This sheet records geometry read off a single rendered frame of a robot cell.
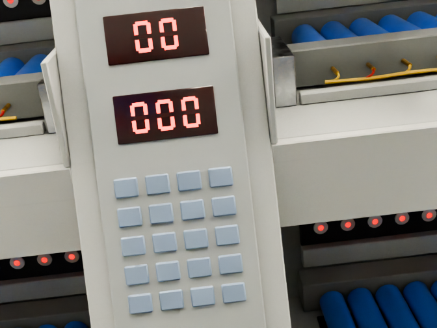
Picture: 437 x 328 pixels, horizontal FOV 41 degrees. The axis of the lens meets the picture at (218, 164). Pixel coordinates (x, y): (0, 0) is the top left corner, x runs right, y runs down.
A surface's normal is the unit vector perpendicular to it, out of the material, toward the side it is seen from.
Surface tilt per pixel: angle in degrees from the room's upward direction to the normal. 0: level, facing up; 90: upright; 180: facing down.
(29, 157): 21
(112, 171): 90
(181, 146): 90
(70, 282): 111
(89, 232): 90
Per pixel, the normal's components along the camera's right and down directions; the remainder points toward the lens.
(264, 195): 0.01, 0.05
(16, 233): 0.05, 0.40
